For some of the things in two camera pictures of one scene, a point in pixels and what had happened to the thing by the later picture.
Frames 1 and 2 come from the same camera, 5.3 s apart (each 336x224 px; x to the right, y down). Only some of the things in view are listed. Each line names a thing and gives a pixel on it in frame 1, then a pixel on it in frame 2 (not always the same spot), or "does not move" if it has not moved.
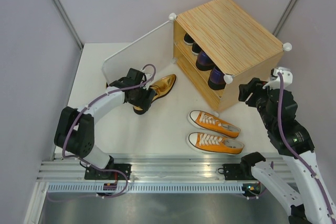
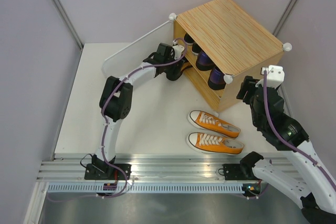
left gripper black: (143, 103) -> (175, 72)
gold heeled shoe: (161, 86) -> (186, 65)
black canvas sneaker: (188, 40) does not move
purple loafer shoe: (216, 81) does not move
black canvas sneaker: (196, 49) does not move
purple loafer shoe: (203, 62) does not move
